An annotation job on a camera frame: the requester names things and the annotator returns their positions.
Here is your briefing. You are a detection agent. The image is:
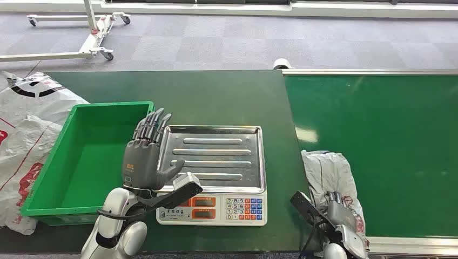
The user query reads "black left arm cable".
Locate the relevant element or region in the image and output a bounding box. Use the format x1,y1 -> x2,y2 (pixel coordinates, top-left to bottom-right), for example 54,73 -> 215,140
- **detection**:
95,203 -> 148,221

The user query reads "green conveyor belt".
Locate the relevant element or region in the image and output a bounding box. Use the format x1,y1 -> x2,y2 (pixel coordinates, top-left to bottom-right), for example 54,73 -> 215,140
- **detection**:
280,69 -> 458,256

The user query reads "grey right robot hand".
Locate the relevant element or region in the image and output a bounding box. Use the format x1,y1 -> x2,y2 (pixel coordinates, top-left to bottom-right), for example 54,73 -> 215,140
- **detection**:
325,191 -> 359,232

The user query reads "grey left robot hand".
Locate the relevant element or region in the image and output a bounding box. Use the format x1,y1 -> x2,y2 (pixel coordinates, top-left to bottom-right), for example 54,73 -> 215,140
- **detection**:
122,107 -> 186,192

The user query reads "green plastic bin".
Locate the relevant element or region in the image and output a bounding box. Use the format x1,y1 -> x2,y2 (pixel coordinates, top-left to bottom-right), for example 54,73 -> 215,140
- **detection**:
20,101 -> 155,227

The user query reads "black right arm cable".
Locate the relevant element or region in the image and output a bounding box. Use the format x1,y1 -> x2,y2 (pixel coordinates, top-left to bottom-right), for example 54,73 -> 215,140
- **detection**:
298,214 -> 326,259

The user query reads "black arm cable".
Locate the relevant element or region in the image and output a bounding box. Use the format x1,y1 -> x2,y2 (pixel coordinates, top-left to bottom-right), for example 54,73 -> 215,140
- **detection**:
95,203 -> 148,221
298,214 -> 326,259

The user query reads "white tape roll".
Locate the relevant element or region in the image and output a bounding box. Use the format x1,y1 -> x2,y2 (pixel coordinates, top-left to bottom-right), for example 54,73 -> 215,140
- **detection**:
273,58 -> 293,70

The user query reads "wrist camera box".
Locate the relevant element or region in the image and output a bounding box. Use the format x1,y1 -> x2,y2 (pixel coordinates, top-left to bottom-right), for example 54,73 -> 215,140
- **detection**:
289,191 -> 326,230
137,172 -> 204,210

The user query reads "grey plastic mailer package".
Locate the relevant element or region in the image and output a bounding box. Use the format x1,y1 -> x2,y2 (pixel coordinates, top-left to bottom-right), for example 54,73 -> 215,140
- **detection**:
301,150 -> 369,251

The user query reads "white electronic weighing scale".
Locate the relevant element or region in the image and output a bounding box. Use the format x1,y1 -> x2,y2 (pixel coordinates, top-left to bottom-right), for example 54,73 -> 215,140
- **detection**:
156,125 -> 268,227

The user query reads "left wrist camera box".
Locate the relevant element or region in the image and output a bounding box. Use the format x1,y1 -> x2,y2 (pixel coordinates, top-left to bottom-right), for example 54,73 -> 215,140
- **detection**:
137,172 -> 204,210

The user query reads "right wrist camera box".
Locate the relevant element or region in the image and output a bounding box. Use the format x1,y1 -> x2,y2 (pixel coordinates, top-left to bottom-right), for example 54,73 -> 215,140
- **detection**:
289,191 -> 326,230

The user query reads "white plastic bag red print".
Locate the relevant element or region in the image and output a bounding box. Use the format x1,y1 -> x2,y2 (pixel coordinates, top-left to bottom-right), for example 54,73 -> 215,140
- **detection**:
0,113 -> 64,237

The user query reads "white wheeled lift stand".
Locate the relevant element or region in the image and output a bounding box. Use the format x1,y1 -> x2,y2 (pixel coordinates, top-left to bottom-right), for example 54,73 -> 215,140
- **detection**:
0,0 -> 132,64

